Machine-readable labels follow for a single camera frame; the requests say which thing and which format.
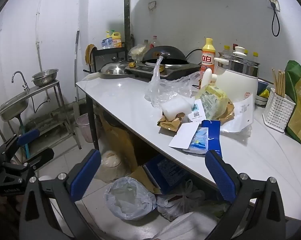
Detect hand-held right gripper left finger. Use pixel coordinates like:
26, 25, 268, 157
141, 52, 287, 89
19, 149, 102, 240

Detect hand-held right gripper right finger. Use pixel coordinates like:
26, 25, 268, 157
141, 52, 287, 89
205, 150, 287, 240

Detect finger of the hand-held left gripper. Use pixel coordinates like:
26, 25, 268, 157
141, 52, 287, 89
12, 147, 54, 173
0, 129, 40, 164

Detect blue and white packet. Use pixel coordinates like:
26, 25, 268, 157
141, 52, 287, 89
182, 127, 210, 155

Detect translucent trash bag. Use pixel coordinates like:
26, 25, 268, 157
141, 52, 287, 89
104, 176, 157, 221

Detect gold wrapper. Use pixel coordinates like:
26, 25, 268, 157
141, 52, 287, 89
157, 113, 186, 132

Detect yellow green packet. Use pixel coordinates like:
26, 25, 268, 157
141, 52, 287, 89
195, 84, 235, 121

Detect white foam block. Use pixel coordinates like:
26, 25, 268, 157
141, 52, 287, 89
162, 96, 196, 121

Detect clear plastic bag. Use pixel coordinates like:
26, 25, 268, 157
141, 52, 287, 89
144, 55, 201, 109

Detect white rice cooker in bag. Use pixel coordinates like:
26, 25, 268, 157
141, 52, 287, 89
94, 150, 131, 184

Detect bag of green vegetables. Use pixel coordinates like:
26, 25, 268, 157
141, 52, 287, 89
203, 202, 231, 218

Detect stainless steel sink stand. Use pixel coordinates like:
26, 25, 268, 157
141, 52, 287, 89
0, 80, 82, 160

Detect blue tag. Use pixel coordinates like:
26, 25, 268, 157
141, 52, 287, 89
202, 119, 222, 161

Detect white plastic bag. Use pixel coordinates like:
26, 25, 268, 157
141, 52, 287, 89
157, 180, 206, 222

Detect pink plastic bin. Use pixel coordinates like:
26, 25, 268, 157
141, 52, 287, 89
76, 113, 97, 143

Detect brown cardboard box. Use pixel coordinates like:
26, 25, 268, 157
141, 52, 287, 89
100, 114, 139, 171

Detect blue box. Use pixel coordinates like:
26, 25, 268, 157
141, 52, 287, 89
143, 153, 191, 194

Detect black table leg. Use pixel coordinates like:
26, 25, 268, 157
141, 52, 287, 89
85, 96, 100, 151

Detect plain white card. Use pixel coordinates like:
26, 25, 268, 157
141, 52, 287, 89
168, 122, 204, 149

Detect brown cardboard flap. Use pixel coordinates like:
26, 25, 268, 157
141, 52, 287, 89
129, 166, 161, 194

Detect large white bag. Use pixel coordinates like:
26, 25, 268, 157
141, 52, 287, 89
145, 211, 221, 240

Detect chrome faucet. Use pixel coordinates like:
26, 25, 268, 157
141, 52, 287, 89
12, 71, 30, 92

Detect steel basin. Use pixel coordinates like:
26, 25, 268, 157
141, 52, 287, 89
32, 69, 59, 79

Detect white plastic mailer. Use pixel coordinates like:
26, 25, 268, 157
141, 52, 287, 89
219, 93, 255, 133

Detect white label card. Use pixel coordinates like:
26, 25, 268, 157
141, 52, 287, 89
188, 98, 209, 123

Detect white chopstick holder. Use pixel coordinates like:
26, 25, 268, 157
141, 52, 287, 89
262, 88, 297, 133

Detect grey metal rod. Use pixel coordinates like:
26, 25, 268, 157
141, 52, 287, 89
74, 30, 80, 101

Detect white electric pot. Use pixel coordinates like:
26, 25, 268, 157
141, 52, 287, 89
202, 57, 259, 104

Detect stacked bowls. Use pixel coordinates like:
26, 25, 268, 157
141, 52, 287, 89
255, 78, 270, 106

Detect yellow hanging cloth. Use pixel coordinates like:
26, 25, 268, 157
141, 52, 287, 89
85, 44, 96, 66

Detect steel wok lid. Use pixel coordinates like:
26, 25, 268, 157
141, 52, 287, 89
98, 60, 134, 76

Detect bundle of wooden chopsticks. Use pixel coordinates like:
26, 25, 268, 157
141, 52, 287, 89
272, 68, 286, 98

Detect green and yellow bag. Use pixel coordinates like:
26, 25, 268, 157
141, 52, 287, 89
284, 60, 301, 146

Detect black metal rack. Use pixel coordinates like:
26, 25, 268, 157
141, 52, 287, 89
91, 46, 129, 72

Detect steel steamer with lid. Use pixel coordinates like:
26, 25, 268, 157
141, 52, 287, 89
218, 46, 261, 77

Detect orange dish soap bottle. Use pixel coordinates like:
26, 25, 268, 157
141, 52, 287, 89
200, 38, 215, 76

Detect yellow detergent jug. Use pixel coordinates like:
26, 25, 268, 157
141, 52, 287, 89
111, 29, 122, 48

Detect clear bag with pale contents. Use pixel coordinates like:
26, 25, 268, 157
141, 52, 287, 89
128, 43, 147, 62

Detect black wok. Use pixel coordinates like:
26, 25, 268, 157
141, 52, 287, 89
142, 46, 189, 64

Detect teal drain hose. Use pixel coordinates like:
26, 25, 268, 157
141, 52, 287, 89
19, 120, 31, 159

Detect thin black hose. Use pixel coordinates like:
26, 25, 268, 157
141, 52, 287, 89
31, 97, 51, 113

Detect white wall pipe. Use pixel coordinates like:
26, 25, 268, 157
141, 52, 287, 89
35, 0, 45, 73

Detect black stove cable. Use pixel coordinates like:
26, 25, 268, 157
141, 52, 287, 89
185, 48, 204, 64

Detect dark metal post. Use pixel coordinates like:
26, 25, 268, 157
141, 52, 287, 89
123, 0, 131, 63

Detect black hanging cable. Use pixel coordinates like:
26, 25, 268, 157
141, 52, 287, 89
262, 0, 281, 37

